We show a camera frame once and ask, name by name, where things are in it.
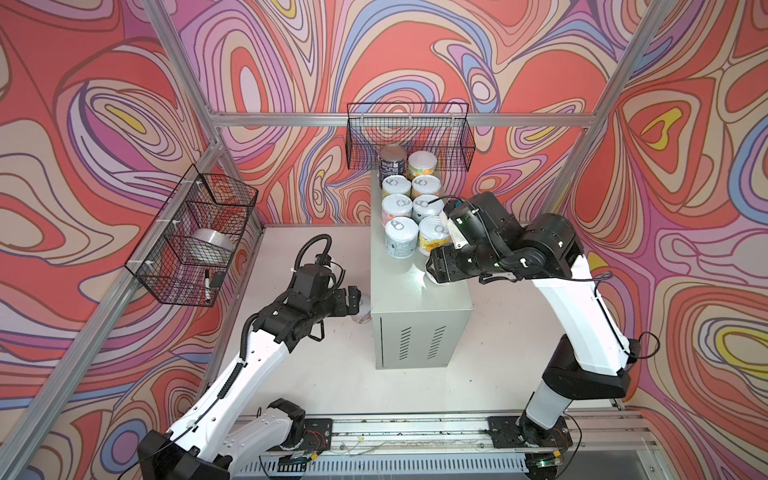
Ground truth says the grey metal cabinet counter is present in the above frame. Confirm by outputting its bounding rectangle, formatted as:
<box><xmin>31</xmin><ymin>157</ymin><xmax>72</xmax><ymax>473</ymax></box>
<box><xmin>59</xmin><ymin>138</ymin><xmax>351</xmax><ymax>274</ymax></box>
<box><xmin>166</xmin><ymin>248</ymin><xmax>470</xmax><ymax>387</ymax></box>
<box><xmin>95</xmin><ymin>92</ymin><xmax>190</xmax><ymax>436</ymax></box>
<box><xmin>370</xmin><ymin>179</ymin><xmax>473</xmax><ymax>370</ymax></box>

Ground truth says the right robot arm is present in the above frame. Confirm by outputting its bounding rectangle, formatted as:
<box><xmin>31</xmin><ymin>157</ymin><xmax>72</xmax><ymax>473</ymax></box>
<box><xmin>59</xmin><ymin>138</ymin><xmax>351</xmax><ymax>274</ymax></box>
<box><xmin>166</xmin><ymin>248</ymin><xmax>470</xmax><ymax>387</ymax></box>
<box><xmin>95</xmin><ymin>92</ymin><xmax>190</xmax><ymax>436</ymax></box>
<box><xmin>426</xmin><ymin>192</ymin><xmax>640</xmax><ymax>446</ymax></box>

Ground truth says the black wire basket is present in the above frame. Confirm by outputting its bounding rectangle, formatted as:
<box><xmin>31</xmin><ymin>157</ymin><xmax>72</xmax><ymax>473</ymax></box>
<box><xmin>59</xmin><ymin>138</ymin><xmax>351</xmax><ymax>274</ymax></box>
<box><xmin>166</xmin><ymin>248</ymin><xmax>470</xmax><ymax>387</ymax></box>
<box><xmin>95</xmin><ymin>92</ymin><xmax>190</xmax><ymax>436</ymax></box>
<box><xmin>345</xmin><ymin>100</ymin><xmax>476</xmax><ymax>172</ymax></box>
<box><xmin>125</xmin><ymin>165</ymin><xmax>258</xmax><ymax>307</ymax></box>

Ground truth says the silver tape roll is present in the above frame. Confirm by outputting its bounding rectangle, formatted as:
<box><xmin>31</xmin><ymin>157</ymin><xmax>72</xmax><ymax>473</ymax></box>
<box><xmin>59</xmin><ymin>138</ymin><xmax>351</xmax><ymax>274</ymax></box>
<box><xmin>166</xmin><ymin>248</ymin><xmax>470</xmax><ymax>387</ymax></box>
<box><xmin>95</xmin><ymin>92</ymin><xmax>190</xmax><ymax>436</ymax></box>
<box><xmin>192</xmin><ymin>228</ymin><xmax>235</xmax><ymax>252</ymax></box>

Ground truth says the group can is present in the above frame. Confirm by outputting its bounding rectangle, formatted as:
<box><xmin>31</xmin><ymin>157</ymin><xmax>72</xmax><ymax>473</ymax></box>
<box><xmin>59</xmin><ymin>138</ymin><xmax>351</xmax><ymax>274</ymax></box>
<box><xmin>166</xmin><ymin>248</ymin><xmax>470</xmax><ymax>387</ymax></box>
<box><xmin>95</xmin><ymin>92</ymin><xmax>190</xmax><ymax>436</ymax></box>
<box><xmin>418</xmin><ymin>216</ymin><xmax>452</xmax><ymax>256</ymax></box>
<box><xmin>411</xmin><ymin>175</ymin><xmax>442</xmax><ymax>198</ymax></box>
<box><xmin>425</xmin><ymin>269</ymin><xmax>456</xmax><ymax>286</ymax></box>

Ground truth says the black wire basket back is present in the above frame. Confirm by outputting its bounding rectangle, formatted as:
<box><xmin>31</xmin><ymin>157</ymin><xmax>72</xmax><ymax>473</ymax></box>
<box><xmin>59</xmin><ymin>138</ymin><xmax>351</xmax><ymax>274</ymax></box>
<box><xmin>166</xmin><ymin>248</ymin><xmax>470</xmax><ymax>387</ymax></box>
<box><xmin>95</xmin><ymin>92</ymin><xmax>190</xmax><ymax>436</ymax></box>
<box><xmin>345</xmin><ymin>100</ymin><xmax>476</xmax><ymax>172</ymax></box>

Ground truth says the black marker pen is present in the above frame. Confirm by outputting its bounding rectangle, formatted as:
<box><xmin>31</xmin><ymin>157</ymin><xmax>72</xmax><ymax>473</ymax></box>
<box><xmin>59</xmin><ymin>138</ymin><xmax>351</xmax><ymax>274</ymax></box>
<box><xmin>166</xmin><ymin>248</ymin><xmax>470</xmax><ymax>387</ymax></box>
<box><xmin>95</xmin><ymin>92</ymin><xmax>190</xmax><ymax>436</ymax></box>
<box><xmin>203</xmin><ymin>269</ymin><xmax>212</xmax><ymax>304</ymax></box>

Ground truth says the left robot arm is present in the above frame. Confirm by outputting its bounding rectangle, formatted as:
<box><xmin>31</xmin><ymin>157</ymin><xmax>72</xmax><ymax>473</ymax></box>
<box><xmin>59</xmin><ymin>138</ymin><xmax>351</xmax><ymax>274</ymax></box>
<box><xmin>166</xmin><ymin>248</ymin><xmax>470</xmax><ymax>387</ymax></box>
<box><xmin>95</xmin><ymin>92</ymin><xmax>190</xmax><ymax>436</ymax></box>
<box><xmin>137</xmin><ymin>234</ymin><xmax>361</xmax><ymax>479</ymax></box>

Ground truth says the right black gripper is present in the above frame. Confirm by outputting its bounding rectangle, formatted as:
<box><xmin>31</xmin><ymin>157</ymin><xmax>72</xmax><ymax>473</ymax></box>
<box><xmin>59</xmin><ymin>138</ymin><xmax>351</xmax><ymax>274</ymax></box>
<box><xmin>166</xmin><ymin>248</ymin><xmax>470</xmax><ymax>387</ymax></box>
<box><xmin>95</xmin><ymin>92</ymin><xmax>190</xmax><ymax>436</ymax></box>
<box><xmin>425</xmin><ymin>243</ymin><xmax>510</xmax><ymax>285</ymax></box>

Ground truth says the white lid can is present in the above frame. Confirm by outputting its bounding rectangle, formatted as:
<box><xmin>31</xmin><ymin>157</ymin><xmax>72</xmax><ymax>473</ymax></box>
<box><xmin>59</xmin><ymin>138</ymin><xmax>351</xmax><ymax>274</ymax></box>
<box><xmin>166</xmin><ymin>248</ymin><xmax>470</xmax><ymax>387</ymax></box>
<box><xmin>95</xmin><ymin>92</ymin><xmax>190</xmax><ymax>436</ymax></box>
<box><xmin>381</xmin><ymin>194</ymin><xmax>413</xmax><ymax>225</ymax></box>
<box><xmin>351</xmin><ymin>305</ymin><xmax>372</xmax><ymax>325</ymax></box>
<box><xmin>384</xmin><ymin>217</ymin><xmax>419</xmax><ymax>259</ymax></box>
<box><xmin>411</xmin><ymin>194</ymin><xmax>445</xmax><ymax>223</ymax></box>

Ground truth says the black wire basket left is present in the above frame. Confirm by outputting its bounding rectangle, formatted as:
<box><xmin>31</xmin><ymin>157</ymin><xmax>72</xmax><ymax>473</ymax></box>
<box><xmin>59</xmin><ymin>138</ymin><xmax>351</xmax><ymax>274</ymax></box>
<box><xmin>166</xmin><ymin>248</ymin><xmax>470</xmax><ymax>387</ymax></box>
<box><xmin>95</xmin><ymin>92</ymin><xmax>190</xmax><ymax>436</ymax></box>
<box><xmin>125</xmin><ymin>165</ymin><xmax>258</xmax><ymax>307</ymax></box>

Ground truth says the dark blue tomato can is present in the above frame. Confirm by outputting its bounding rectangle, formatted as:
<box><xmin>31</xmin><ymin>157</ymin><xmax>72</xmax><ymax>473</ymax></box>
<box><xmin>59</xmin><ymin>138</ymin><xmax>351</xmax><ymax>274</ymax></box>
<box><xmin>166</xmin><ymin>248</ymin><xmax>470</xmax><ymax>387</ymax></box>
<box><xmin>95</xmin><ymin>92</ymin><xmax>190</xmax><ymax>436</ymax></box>
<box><xmin>378</xmin><ymin>144</ymin><xmax>406</xmax><ymax>181</ymax></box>

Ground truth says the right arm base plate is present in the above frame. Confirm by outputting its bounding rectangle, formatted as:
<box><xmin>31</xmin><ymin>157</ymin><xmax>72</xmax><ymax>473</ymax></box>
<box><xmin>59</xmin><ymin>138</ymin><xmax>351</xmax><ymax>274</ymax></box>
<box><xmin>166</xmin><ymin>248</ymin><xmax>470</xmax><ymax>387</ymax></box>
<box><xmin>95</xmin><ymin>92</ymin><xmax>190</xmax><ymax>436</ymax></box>
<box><xmin>486</xmin><ymin>415</ymin><xmax>573</xmax><ymax>450</ymax></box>

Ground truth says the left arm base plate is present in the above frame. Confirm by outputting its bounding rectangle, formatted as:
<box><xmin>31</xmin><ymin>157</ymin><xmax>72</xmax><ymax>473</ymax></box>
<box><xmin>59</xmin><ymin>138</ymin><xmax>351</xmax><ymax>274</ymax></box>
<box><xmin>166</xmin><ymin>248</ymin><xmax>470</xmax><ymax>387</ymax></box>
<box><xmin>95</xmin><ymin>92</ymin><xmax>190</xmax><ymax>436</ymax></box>
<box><xmin>250</xmin><ymin>417</ymin><xmax>334</xmax><ymax>452</ymax></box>

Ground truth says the orange peach can large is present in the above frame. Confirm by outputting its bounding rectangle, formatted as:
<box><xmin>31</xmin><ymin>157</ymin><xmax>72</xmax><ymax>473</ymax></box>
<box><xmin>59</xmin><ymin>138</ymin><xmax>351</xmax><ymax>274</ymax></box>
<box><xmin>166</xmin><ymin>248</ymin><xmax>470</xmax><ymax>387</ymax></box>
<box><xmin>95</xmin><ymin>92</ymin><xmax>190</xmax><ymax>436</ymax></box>
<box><xmin>406</xmin><ymin>150</ymin><xmax>438</xmax><ymax>179</ymax></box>

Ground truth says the green label can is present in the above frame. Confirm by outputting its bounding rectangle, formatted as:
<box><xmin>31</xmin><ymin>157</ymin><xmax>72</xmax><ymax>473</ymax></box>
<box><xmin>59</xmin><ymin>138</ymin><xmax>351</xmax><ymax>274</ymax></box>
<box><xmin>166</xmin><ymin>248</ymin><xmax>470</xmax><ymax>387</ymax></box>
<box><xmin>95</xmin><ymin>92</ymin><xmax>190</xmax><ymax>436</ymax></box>
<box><xmin>381</xmin><ymin>175</ymin><xmax>412</xmax><ymax>198</ymax></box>

